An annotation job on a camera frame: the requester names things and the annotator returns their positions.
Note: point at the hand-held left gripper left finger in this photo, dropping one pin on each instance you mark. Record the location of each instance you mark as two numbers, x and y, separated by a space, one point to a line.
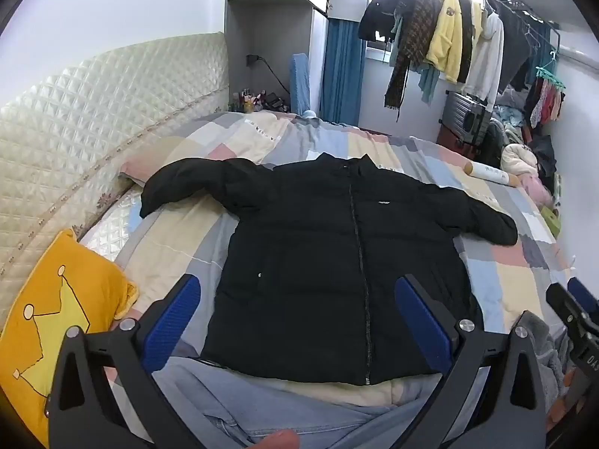
171 322

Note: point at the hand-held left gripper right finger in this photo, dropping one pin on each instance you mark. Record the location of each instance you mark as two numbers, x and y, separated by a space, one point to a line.
421 322

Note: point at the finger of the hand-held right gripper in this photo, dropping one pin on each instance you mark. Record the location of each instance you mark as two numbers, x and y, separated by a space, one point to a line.
578 286
564 304

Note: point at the black puffer jacket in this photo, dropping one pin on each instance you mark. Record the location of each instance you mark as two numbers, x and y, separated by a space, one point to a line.
304 266

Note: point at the person's left hand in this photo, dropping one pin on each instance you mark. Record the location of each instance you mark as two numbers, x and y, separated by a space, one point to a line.
281 442

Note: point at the grey fleece cloth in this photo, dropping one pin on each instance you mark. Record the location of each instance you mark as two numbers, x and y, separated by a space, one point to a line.
547 351

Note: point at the patchwork checked quilt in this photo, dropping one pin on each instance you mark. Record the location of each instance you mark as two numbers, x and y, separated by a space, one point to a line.
505 271

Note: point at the pink cloth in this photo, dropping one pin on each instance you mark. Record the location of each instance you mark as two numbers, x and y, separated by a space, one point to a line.
540 191

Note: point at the cream quilted mattress cover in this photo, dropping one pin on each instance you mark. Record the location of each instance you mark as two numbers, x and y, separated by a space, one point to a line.
112 224

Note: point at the person's light blue jeans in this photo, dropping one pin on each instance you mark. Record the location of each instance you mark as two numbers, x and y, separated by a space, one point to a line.
262 407

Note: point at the yellow crown print pillow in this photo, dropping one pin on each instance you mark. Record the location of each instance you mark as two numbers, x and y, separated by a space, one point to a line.
37 336

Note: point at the cream plush blanket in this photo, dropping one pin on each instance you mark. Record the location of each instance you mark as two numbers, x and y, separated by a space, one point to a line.
517 159

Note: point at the pink beige pillow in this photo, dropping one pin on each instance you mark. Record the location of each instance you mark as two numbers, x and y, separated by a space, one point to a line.
149 159

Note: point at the green clip hanger with socks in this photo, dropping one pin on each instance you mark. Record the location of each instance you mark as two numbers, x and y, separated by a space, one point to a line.
547 98

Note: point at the grey suitcase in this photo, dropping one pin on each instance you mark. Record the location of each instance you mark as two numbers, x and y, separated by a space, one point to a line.
461 121

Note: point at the cream quilted headboard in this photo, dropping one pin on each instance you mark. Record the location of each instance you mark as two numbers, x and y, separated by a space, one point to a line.
93 117

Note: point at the pale blue round object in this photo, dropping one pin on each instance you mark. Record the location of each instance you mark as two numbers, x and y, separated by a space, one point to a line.
310 113

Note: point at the row of cosmetics bottles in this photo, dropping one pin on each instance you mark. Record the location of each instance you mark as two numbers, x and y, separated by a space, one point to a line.
257 100

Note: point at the teal hanging garment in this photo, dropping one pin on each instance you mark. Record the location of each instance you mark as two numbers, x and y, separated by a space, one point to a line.
428 82

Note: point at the white hoodie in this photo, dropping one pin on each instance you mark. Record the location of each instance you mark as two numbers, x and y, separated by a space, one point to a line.
486 61

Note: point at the dark grey hanging coat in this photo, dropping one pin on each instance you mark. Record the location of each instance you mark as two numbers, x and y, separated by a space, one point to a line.
517 46

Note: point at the blue curtain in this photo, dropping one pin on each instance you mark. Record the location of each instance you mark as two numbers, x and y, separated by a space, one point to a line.
344 70

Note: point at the blue chair cover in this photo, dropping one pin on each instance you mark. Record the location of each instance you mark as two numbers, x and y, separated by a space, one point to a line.
300 79

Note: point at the yellow fleece jacket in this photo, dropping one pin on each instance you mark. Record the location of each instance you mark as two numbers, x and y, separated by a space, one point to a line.
449 37

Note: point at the black hanging jacket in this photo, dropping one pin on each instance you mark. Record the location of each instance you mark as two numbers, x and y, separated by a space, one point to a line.
381 14

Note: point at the grey wardrobe cabinet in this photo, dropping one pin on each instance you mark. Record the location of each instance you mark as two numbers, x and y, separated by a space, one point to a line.
271 18

